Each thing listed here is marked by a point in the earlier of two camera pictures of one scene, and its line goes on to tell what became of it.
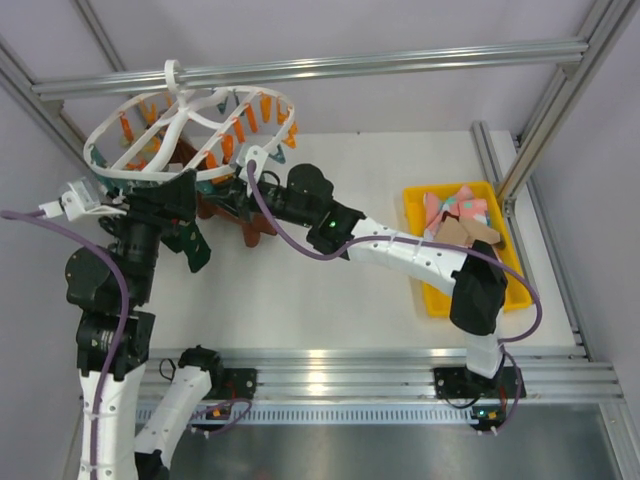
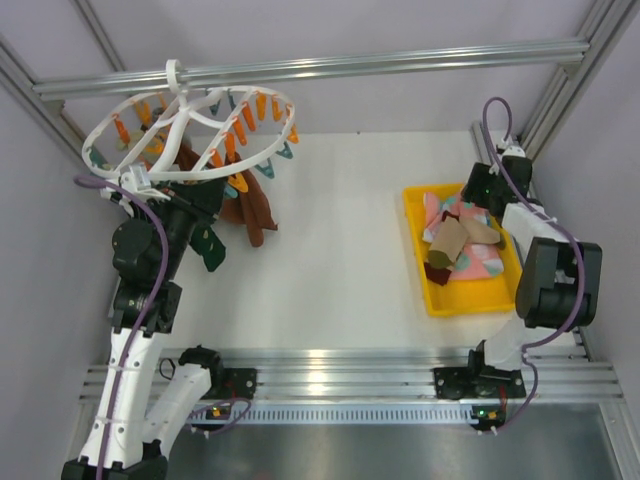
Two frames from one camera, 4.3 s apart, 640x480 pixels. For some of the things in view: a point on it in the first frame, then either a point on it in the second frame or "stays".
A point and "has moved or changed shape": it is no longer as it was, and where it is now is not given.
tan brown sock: x=463 y=231 stays
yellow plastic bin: x=437 y=298 stays
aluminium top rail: x=390 y=64 stays
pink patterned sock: x=461 y=204 has moved or changed shape
